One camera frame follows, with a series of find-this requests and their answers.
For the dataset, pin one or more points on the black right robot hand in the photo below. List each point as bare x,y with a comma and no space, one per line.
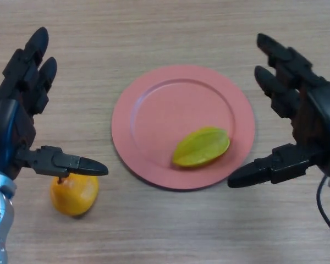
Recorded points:
319,121

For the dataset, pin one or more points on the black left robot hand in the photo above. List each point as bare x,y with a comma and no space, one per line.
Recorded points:
11,126

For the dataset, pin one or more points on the yellow starfruit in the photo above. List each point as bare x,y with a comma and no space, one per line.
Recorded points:
200,148

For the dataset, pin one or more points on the orange yellow pear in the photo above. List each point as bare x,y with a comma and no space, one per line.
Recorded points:
74,196

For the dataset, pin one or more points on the pink round plate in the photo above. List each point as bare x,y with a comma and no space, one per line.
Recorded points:
167,110

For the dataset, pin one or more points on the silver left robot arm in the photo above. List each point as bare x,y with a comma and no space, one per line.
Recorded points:
0,217

